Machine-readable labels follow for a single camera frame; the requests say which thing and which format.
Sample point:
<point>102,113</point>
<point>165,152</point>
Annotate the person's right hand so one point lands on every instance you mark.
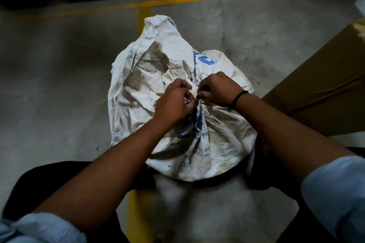
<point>221,89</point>

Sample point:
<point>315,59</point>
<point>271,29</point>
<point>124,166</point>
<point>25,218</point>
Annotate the person's left hand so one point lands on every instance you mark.
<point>171,106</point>

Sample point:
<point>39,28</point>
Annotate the person's left fingers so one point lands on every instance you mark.
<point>185,89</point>

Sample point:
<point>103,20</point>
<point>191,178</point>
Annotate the person's right fingers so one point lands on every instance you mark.
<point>206,86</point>

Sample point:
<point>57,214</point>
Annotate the white woven sack blue print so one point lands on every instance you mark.
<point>148,80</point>

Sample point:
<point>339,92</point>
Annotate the person's right forearm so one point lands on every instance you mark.
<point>288,137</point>

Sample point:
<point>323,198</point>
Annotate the person's left forearm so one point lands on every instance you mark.
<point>108,171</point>

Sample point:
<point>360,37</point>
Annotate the black wristband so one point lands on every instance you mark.
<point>237,98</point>

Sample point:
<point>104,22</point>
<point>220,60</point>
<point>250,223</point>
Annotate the brown cardboard box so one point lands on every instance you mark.
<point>328,86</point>

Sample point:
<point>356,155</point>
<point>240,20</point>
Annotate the black trousers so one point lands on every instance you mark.
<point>42,183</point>

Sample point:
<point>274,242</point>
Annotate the light blue right shirt sleeve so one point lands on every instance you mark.
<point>339,194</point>

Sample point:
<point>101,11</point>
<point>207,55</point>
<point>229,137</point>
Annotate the light blue shirt sleeve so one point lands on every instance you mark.
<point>40,230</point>
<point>339,194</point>

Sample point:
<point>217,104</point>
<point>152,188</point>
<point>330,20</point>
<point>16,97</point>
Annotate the white object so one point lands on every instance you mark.
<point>361,6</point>

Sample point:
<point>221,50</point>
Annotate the light blue left shirt sleeve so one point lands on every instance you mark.
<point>40,230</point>

